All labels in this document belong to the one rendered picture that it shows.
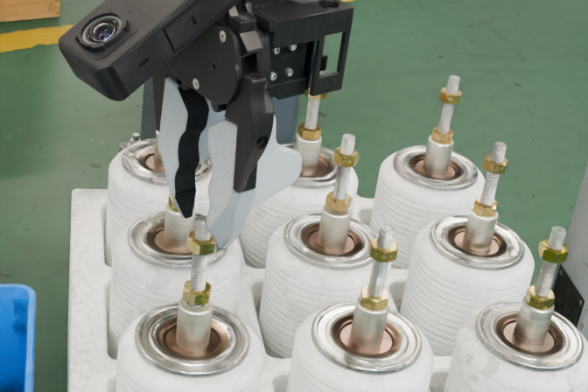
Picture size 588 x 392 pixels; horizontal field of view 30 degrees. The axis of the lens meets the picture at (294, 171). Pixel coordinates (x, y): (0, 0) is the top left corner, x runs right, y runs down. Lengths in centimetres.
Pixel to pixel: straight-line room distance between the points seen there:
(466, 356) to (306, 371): 11
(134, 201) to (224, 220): 26
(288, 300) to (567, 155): 88
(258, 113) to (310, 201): 32
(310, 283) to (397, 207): 17
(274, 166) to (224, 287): 19
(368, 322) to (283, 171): 13
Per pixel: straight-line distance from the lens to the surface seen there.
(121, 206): 91
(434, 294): 86
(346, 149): 80
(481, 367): 77
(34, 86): 163
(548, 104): 179
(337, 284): 81
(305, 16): 61
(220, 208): 64
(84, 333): 85
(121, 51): 56
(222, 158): 62
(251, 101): 59
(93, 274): 91
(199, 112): 65
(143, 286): 80
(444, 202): 94
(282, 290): 83
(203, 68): 61
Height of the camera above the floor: 70
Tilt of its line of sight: 29 degrees down
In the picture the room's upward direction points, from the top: 8 degrees clockwise
